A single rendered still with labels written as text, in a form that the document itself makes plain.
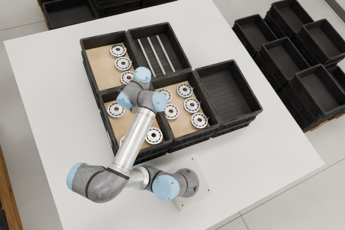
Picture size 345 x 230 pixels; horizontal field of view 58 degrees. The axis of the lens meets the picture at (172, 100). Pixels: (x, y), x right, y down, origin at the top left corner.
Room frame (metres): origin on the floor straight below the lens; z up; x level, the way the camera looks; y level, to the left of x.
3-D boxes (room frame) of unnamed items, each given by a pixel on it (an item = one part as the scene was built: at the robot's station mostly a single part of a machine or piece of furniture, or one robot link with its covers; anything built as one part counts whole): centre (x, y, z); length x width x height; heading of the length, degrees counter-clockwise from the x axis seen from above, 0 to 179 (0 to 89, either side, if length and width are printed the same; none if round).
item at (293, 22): (2.54, -0.83, 0.31); 0.40 x 0.30 x 0.34; 44
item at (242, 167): (1.01, 0.05, 0.35); 1.60 x 1.60 x 0.70; 44
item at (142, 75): (0.74, 0.16, 1.29); 0.09 x 0.08 x 0.11; 167
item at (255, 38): (2.27, -0.54, 0.26); 0.40 x 0.30 x 0.23; 44
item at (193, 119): (0.88, -0.19, 0.86); 0.10 x 0.10 x 0.01
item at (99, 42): (1.04, 0.42, 0.87); 0.40 x 0.30 x 0.11; 40
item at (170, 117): (0.87, -0.01, 0.86); 0.10 x 0.10 x 0.01
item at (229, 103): (1.11, -0.30, 0.87); 0.40 x 0.30 x 0.11; 40
